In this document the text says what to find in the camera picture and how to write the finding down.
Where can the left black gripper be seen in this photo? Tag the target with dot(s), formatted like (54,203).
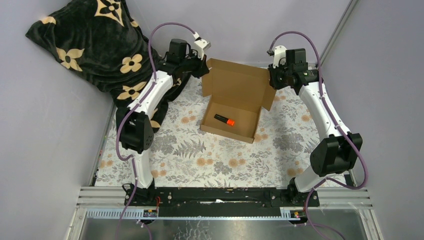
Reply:
(200,68)

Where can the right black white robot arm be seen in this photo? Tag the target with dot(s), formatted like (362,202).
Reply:
(337,150)

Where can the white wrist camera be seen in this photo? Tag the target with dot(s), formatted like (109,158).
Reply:
(200,45)
(279,56)

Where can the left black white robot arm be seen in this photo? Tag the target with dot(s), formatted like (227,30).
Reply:
(135,128)

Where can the floral patterned table mat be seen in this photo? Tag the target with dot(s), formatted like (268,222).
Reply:
(182,155)

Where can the aluminium frame rail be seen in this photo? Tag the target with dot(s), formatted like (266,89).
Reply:
(108,203)

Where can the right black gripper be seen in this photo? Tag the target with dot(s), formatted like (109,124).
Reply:
(272,72)

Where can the brown cardboard box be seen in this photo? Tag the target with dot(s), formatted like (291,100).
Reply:
(238,92)

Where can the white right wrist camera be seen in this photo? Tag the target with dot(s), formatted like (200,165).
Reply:
(279,56)

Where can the black floral plush blanket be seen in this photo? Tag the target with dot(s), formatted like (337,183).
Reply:
(100,42)

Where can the black orange-tipped marker pen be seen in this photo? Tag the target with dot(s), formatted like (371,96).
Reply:
(225,120)

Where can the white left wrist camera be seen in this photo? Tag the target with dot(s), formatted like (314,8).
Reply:
(200,45)

